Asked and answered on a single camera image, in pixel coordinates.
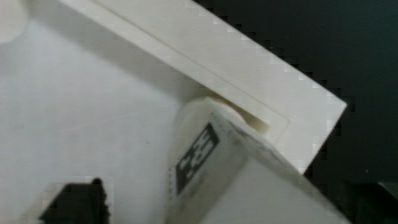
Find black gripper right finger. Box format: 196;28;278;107
340;182;398;224

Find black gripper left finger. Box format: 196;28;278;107
40;178;111;224

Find white table leg with tag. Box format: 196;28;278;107
166;97;351;224

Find white square table top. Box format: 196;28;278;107
0;0;347;224

